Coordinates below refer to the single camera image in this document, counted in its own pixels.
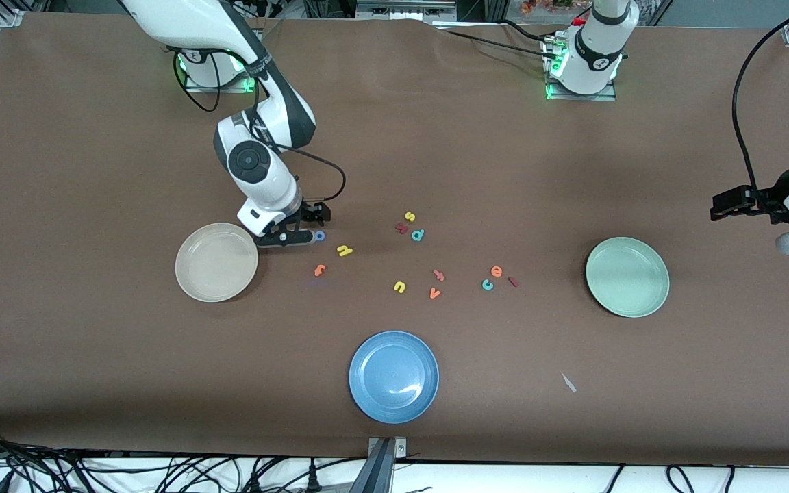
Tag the small grey paper scrap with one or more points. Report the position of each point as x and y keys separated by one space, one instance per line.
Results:
x=568 y=382

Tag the light green plate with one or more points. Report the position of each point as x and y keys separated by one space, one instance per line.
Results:
x=627 y=277

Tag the brown table cover sheet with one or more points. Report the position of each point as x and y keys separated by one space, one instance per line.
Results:
x=93 y=376

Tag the beige brown plate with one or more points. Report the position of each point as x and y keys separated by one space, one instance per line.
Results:
x=216 y=262

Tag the black power plug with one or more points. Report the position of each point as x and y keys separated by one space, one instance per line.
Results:
x=255 y=483
x=312 y=481

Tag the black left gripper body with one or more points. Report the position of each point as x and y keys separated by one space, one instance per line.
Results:
x=761 y=201

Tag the yellow foam letter h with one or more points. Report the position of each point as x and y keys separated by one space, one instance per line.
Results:
x=344 y=250

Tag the blue plate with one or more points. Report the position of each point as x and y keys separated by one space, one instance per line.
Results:
x=394 y=377

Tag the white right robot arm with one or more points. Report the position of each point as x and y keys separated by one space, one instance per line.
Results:
x=257 y=164

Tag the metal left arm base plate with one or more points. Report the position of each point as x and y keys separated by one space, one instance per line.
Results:
x=579 y=97

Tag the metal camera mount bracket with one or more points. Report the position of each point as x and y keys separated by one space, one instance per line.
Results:
x=382 y=465

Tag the grey metal frame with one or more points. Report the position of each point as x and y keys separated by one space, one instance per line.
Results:
x=405 y=8

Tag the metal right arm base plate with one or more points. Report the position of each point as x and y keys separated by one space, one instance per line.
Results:
x=192 y=85

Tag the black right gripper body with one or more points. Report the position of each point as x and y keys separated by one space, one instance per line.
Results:
x=310 y=213

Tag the salmon foam letter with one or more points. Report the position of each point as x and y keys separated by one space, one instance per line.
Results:
x=439 y=275

